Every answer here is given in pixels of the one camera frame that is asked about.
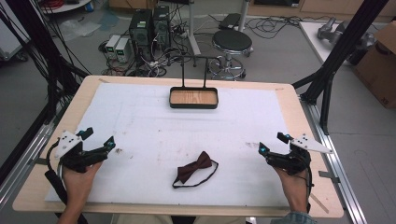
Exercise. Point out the person's right hand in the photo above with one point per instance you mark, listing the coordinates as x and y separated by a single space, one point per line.
295 189

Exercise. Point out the white power supply unit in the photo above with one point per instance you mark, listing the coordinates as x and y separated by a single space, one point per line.
122 49
112 46

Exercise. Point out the white equipment case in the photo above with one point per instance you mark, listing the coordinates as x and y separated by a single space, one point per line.
11 40

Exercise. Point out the black computer tower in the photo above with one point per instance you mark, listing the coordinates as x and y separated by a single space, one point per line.
141 31
162 26

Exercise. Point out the white foam mat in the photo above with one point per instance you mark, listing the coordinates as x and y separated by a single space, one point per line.
162 133

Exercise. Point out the dark red bow tie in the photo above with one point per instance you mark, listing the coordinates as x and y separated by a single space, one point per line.
193 167

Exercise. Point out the aluminium rail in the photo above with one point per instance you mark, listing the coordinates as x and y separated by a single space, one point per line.
28 155
337 168

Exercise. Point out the black flat device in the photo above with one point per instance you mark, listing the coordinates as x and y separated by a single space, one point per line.
230 21

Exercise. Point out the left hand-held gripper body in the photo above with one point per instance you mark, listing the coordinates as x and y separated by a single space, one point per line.
74 158

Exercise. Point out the black hanger stand wooden base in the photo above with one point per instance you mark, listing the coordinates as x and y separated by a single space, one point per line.
193 98

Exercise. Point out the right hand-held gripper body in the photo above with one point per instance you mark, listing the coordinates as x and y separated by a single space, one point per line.
294 161

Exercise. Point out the black round stool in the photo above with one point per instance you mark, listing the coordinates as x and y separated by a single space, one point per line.
232 42

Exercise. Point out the metal bracket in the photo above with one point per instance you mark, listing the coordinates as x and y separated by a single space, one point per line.
329 176

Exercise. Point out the white table leg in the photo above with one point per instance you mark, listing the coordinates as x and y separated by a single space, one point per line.
193 31

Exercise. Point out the person's left hand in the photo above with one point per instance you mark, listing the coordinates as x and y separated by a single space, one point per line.
77 186

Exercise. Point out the round white table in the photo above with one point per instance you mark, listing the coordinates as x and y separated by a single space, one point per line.
65 5

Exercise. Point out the black metal frame stand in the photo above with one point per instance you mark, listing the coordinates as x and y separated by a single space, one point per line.
342 53
37 46

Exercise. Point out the brown cardboard box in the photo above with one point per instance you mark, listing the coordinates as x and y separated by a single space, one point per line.
378 68

